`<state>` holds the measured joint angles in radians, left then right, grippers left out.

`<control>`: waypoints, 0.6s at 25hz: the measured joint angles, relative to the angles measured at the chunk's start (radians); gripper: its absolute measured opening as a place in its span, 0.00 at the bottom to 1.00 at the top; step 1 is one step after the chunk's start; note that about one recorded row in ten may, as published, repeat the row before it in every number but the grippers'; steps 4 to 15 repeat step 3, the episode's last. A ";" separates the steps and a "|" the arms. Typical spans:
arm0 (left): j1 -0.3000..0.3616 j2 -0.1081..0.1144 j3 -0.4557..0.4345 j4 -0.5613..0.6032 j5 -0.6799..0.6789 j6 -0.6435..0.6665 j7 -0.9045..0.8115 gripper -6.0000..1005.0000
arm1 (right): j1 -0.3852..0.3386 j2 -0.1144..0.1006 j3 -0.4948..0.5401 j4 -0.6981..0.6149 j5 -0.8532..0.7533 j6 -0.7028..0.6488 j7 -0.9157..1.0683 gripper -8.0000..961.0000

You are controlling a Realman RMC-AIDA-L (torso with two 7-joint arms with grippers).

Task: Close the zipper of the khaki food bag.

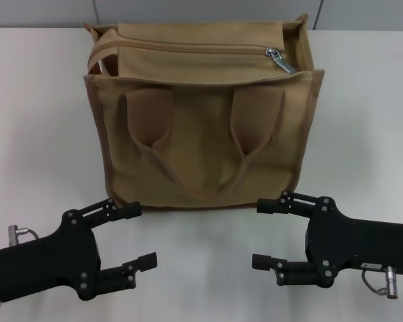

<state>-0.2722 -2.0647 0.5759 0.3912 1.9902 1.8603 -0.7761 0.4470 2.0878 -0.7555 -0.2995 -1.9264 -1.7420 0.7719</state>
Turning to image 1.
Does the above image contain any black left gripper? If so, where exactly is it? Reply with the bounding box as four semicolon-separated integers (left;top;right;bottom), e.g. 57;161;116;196
0;197;160;301

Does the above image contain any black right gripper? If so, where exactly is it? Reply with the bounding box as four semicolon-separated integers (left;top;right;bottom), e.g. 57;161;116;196
251;190;403;288

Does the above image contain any khaki canvas food bag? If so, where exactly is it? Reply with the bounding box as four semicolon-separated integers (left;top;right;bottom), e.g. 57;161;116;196
82;13;325;213

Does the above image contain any silver metal zipper pull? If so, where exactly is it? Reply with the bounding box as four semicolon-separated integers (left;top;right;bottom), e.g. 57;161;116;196
265;46;298;75

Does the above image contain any right gripper connector cable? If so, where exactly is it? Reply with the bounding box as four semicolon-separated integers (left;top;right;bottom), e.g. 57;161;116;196
360;266;403;300

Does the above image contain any gripper connector cable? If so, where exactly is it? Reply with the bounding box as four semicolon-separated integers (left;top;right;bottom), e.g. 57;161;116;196
7;224;42;243
360;266;403;300

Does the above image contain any left gripper connector cable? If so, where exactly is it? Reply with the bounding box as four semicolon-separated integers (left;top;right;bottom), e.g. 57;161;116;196
7;224;42;243

